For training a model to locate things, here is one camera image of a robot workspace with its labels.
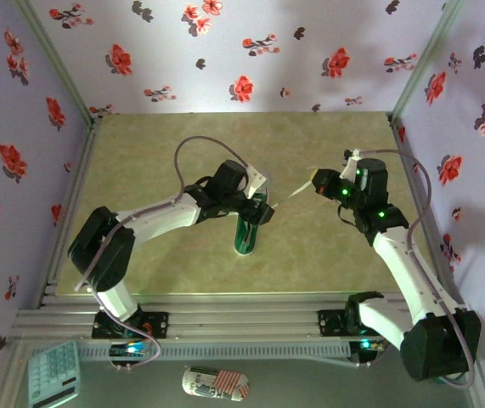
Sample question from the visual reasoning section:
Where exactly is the pale teal calculator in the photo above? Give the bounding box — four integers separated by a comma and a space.
27, 339, 82, 408

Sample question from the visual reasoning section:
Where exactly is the white shoelace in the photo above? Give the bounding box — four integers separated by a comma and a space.
272, 167, 318, 210

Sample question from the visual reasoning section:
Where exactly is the small controller circuit board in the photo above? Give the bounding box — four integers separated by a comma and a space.
110, 343, 149, 362
350, 338, 386, 366

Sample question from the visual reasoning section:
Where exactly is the aluminium corner post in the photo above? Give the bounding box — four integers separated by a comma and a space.
388, 0, 467, 122
14, 0, 99, 127

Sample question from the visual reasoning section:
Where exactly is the green canvas sneaker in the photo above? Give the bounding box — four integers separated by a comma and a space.
232, 186, 272, 257

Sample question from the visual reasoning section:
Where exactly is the left arm's lilac cable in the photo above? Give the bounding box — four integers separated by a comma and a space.
74, 135, 254, 371

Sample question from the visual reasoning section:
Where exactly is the aluminium base frame rail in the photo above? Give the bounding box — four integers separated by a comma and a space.
12, 291, 477, 341

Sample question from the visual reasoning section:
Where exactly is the right arm's lilac cable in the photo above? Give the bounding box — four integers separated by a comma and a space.
352, 147, 477, 388

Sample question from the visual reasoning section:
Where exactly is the grey slotted cable duct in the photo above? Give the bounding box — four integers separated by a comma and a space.
78, 342, 352, 362

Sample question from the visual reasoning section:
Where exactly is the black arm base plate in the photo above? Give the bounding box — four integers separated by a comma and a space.
92, 311, 170, 340
317, 309, 395, 339

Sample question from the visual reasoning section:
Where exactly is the aluminium side rail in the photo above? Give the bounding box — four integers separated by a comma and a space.
36, 118, 99, 309
388, 115, 462, 301

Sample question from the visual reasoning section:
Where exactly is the arm's lilac cable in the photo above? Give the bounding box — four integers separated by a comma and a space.
352, 147, 477, 388
74, 135, 254, 371

